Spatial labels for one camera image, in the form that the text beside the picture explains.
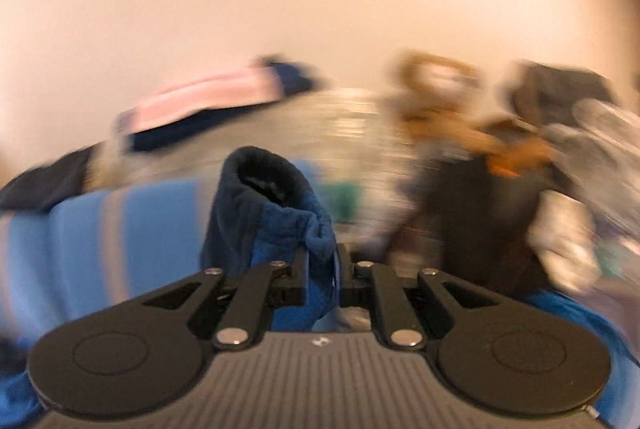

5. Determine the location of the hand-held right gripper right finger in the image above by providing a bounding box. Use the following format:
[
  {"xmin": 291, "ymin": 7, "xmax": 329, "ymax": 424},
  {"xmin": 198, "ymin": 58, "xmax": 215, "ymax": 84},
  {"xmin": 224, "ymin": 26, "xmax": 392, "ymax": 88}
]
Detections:
[{"xmin": 338, "ymin": 243, "xmax": 501, "ymax": 350}]

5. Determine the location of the dark navy garment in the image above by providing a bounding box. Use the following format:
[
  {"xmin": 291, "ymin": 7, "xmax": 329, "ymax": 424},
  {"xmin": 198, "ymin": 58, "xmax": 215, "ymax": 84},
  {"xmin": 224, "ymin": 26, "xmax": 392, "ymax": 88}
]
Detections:
[{"xmin": 0, "ymin": 148, "xmax": 97, "ymax": 213}]

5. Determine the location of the blue grey-striped pillow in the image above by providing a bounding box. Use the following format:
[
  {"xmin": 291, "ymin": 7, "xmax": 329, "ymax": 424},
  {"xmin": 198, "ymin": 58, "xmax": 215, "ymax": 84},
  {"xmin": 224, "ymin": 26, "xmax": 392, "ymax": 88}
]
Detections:
[
  {"xmin": 0, "ymin": 209, "xmax": 57, "ymax": 345},
  {"xmin": 49, "ymin": 159, "xmax": 323, "ymax": 335}
]

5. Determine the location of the grey bag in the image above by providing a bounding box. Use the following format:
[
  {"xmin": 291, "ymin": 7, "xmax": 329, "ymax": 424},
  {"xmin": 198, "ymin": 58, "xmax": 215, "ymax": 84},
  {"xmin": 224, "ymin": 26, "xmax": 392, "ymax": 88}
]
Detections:
[{"xmin": 509, "ymin": 60, "xmax": 622, "ymax": 132}]

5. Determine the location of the brown teddy bear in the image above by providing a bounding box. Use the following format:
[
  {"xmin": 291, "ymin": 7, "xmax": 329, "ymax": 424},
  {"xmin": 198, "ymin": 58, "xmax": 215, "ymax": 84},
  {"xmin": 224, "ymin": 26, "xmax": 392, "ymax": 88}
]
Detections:
[{"xmin": 389, "ymin": 53, "xmax": 558, "ymax": 177}]

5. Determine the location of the white plastic bag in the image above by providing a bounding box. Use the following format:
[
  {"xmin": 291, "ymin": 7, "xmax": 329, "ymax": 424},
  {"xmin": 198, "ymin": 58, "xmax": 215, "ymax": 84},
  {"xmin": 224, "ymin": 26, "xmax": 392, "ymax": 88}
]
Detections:
[{"xmin": 529, "ymin": 99, "xmax": 640, "ymax": 292}]

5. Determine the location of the blue fleece zip jacket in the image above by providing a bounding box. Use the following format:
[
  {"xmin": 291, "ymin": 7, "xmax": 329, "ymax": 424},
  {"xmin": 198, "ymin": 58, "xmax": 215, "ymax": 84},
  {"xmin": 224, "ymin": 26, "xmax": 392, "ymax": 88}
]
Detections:
[{"xmin": 0, "ymin": 146, "xmax": 640, "ymax": 429}]

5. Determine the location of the black strap bag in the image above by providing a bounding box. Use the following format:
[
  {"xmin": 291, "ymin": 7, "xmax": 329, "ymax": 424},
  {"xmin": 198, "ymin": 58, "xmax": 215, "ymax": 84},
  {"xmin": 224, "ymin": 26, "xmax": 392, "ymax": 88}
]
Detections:
[{"xmin": 392, "ymin": 154, "xmax": 573, "ymax": 302}]

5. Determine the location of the navy and pink folded blanket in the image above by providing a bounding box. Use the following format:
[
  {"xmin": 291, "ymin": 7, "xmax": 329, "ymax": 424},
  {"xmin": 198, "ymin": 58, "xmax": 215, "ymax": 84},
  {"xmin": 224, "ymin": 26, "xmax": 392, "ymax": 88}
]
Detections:
[{"xmin": 115, "ymin": 55, "xmax": 327, "ymax": 154}]

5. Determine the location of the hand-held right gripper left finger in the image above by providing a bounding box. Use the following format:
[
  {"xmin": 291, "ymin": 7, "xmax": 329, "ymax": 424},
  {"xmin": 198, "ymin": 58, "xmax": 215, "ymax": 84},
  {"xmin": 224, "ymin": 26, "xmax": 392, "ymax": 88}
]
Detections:
[{"xmin": 144, "ymin": 249, "xmax": 311, "ymax": 351}]

